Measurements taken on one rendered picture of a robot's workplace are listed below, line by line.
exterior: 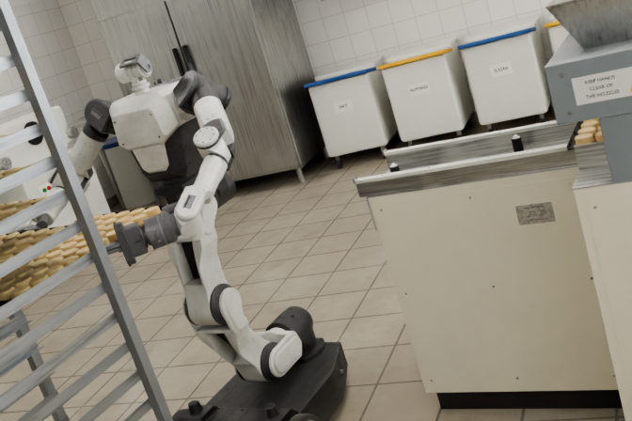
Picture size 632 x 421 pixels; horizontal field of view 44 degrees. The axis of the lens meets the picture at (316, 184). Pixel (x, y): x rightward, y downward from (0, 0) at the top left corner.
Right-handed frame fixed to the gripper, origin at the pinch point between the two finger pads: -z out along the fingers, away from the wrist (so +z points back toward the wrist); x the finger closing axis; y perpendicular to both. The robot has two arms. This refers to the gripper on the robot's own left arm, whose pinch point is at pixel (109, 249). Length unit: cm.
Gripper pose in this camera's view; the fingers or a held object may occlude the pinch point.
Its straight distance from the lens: 222.6
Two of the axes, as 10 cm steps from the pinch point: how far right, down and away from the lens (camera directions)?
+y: 2.6, 1.7, -9.5
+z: 9.2, -3.4, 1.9
